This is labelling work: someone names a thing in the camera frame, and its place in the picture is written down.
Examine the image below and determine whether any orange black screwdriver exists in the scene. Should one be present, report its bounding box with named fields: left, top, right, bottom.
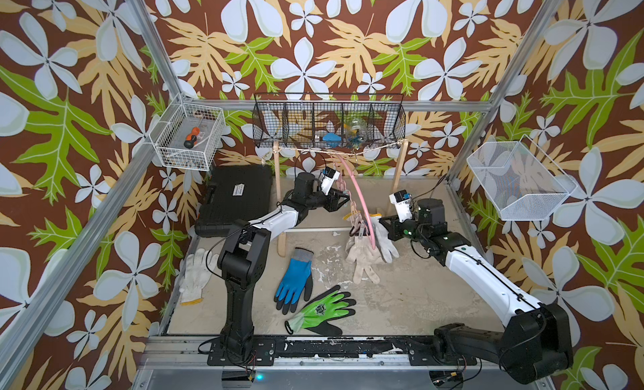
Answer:
left=184, top=128, right=201, bottom=150

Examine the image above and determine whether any green rubber glove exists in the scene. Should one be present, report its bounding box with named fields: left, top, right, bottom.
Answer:
left=284, top=285, right=357, bottom=337

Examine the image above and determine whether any blue rubber glove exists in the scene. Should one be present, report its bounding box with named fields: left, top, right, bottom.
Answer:
left=273, top=247, right=314, bottom=315

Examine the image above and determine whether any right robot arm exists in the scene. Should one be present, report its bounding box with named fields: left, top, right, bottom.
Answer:
left=373, top=198, right=574, bottom=384

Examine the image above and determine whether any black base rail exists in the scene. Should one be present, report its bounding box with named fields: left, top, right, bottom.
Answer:
left=206, top=336, right=477, bottom=368

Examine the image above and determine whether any blue object in basket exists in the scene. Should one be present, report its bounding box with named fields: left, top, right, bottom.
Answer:
left=322, top=133, right=342, bottom=148

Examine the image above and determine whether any white mesh basket right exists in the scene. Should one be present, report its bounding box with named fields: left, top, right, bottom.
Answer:
left=466, top=135, right=578, bottom=222

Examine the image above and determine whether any white cotton glove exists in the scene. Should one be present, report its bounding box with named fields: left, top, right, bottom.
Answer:
left=370, top=214, right=399, bottom=264

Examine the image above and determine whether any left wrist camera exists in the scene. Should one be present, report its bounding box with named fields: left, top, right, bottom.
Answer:
left=320, top=167, right=341, bottom=196

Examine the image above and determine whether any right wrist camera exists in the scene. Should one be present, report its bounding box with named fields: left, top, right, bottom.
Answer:
left=389, top=190, right=413, bottom=222

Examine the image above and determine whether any white wire basket left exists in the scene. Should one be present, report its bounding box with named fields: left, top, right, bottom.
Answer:
left=151, top=95, right=226, bottom=172

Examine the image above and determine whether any black plastic tool case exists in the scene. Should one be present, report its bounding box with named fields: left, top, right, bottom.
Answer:
left=195, top=165, right=273, bottom=237

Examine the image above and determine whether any pink clip hanger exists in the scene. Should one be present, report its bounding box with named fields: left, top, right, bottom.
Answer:
left=335, top=154, right=377, bottom=250

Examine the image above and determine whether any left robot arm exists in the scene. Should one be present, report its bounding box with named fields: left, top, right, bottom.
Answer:
left=214, top=167, right=350, bottom=365

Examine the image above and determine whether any wooden drying rack frame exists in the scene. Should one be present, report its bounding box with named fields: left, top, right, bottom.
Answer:
left=273, top=138, right=409, bottom=258

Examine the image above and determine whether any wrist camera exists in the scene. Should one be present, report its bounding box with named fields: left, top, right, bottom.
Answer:
left=320, top=167, right=341, bottom=196
left=389, top=190, right=413, bottom=222

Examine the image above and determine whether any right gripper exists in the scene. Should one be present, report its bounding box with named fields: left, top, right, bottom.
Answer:
left=378, top=213, right=430, bottom=246

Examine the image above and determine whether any clear bottle in basket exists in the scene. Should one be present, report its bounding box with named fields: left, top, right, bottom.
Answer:
left=346, top=116, right=367, bottom=141

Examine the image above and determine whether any black wire basket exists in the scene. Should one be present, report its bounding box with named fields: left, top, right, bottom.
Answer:
left=248, top=93, right=406, bottom=152

